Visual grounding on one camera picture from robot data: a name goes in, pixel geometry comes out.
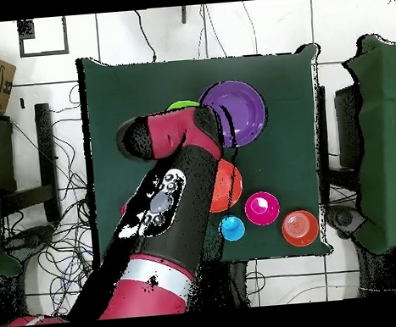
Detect purple bowl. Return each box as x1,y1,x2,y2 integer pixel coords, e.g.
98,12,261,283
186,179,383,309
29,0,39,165
197,77,270,151

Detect magenta bowl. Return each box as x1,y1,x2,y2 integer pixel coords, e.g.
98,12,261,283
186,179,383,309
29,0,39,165
243,190,282,228

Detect deep orange bowl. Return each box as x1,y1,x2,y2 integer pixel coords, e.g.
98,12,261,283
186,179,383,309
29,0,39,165
280,208,322,249

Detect dark green tablecloth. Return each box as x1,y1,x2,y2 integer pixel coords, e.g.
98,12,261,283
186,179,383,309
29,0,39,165
75,38,335,274

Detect light blue cup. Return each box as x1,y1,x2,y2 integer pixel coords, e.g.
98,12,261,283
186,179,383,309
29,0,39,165
216,213,247,243

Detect black metal stand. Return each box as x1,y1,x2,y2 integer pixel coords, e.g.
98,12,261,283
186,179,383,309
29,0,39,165
312,82,370,196
0,102,62,227

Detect black square frame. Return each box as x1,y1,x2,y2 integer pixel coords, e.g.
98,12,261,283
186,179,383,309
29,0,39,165
17,16,70,58

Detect tangle of black cables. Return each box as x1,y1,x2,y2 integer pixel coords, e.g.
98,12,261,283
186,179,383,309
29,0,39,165
0,83,105,322

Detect wide orange bowl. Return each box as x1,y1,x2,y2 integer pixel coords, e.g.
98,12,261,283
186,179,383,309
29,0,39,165
204,156,246,213

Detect grey machine base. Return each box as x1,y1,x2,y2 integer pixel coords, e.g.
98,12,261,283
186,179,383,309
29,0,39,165
325,202,368,241
2,224,59,261

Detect large green bowl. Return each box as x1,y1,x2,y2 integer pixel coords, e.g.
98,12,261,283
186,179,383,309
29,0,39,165
165,99,200,112

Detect black cable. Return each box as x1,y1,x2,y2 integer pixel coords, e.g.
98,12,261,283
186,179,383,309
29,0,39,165
133,9,158,64

